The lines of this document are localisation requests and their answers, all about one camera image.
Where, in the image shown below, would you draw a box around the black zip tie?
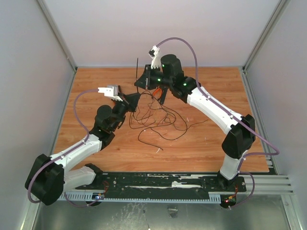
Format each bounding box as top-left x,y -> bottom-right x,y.
135,57 -> 139,93

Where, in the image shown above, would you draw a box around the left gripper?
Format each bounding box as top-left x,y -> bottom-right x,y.
111,93 -> 142,131

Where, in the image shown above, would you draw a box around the right aluminium frame post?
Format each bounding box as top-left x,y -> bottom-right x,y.
242,0 -> 290,74

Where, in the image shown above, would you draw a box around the grey slotted cable duct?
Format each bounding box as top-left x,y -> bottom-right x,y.
66,191 -> 221,204

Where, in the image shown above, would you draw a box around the black adjustable wrench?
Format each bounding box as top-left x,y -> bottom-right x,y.
159,88 -> 168,105

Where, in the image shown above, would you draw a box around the black wire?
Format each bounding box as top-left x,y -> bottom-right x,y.
128,90 -> 209,151

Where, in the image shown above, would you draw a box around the aluminium frame post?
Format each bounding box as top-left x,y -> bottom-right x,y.
242,0 -> 290,74
36,0 -> 78,73

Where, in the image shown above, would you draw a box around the aluminium front rail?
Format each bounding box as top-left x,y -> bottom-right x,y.
30,171 -> 295,195

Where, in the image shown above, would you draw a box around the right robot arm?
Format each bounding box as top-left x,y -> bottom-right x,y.
134,54 -> 256,191

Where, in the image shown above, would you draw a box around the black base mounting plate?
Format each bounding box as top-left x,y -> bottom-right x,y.
76,172 -> 247,198

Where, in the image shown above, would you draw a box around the orange needle nose pliers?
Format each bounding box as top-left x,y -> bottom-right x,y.
153,88 -> 163,100

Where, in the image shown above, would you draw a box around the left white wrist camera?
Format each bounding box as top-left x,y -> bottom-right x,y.
98,85 -> 123,101

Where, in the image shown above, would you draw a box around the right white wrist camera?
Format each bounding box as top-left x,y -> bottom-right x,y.
149,46 -> 161,69

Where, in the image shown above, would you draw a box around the left aluminium frame post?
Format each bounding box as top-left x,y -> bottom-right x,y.
36,0 -> 78,73

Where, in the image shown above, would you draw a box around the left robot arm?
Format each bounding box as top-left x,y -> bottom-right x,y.
25,92 -> 141,206

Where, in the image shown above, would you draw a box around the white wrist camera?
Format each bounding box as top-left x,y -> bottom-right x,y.
149,46 -> 161,69
98,85 -> 123,101

